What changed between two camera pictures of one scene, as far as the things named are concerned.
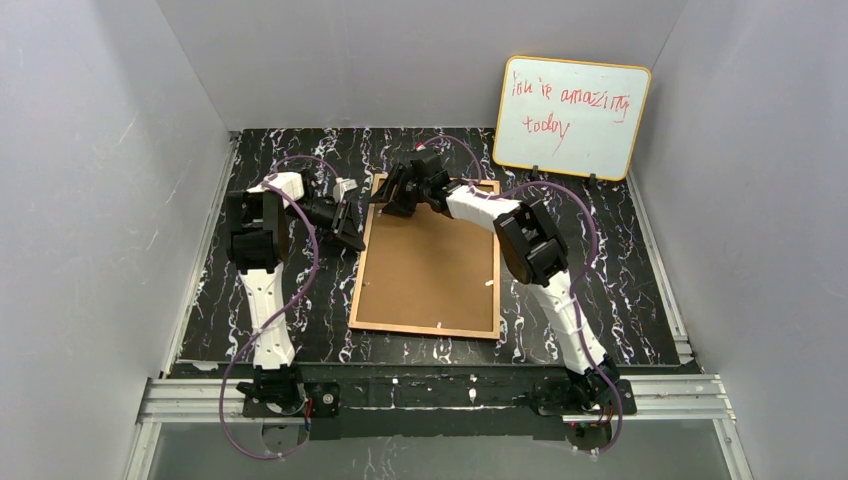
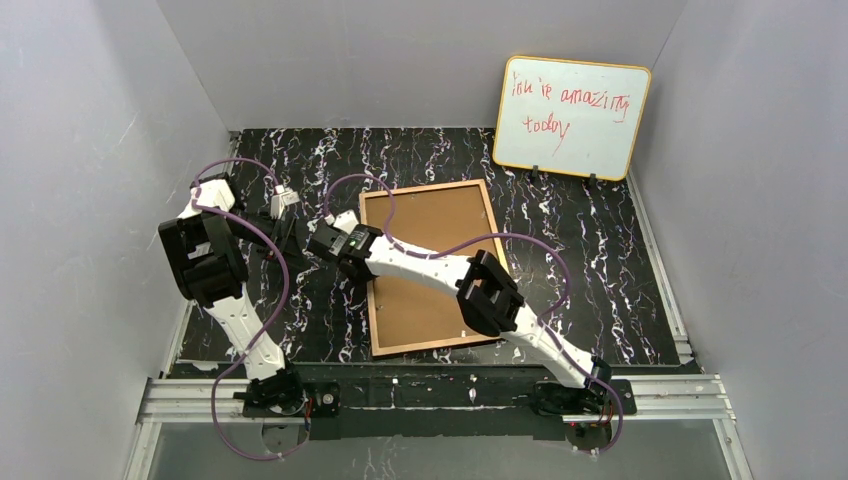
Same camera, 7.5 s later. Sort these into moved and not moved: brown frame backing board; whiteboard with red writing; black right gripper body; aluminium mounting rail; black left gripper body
Moved: black left gripper body; black right gripper body; brown frame backing board
Not moved: whiteboard with red writing; aluminium mounting rail
